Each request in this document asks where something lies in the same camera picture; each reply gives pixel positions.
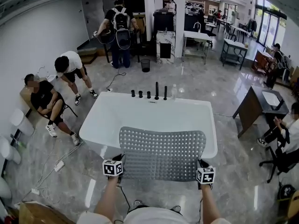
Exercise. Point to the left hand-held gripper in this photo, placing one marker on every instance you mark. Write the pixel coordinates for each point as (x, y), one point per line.
(112, 168)

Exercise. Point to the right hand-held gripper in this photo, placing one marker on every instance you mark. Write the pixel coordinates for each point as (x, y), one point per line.
(206, 176)

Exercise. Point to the grey perforated bath mat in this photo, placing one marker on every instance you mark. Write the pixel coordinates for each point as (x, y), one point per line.
(161, 153)

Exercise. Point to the white bathtub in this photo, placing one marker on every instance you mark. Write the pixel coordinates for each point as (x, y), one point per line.
(140, 113)

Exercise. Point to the person's right forearm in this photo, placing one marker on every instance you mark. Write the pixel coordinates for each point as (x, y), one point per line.
(210, 202)

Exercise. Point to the person's left forearm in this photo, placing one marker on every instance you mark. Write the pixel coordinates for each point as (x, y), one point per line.
(107, 199)

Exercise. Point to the grey marble floor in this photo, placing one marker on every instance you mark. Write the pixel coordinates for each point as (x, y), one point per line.
(163, 78)

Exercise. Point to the person's left shoe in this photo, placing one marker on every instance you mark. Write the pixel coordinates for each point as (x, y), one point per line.
(138, 203)

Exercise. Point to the person's shoe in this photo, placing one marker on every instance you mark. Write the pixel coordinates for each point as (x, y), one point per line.
(176, 209)
(138, 203)

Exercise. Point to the person's right shoe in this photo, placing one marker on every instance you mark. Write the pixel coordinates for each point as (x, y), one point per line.
(176, 209)

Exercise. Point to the white power strip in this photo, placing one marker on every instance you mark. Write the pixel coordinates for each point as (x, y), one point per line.
(59, 166)

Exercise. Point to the person's white shirt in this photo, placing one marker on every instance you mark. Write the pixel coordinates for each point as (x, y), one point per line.
(151, 217)

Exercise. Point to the black folding chair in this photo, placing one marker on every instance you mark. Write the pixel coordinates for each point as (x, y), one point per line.
(70, 107)

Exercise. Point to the clear plastic bottle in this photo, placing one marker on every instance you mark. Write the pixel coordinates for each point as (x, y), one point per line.
(174, 93)

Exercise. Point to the black office chair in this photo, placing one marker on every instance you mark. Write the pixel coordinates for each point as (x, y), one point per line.
(280, 162)

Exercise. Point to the black hand shower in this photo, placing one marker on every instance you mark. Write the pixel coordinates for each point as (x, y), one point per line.
(165, 93)

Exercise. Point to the dark wooden vanity cabinet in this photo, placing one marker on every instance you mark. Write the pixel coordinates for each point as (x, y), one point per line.
(254, 104)

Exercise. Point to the white power adapter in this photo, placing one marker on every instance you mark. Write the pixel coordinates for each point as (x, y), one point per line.
(35, 191)

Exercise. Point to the black printed bag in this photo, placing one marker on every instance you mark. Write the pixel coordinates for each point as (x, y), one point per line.
(286, 195)

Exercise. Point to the black mesh waste bin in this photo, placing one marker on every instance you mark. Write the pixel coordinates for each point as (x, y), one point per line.
(145, 65)

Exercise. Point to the large taped cardboard box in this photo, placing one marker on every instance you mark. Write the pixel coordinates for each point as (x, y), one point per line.
(39, 214)

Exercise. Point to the wooden chair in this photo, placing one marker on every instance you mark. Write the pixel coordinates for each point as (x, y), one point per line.
(294, 204)

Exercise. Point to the white toilet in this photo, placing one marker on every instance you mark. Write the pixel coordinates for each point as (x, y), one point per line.
(4, 188)
(22, 122)
(9, 150)

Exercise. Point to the small cardboard box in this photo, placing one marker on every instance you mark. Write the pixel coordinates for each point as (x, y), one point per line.
(24, 94)

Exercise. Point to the brown wooden cabinet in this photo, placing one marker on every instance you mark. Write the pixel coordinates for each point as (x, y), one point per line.
(262, 60)

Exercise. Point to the white top metal table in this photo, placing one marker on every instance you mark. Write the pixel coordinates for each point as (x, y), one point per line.
(234, 44)

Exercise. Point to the steel sink table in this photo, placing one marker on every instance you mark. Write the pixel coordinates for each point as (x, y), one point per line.
(196, 38)

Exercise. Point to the marble pedestal cabinet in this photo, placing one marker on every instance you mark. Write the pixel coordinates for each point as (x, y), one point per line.
(164, 48)

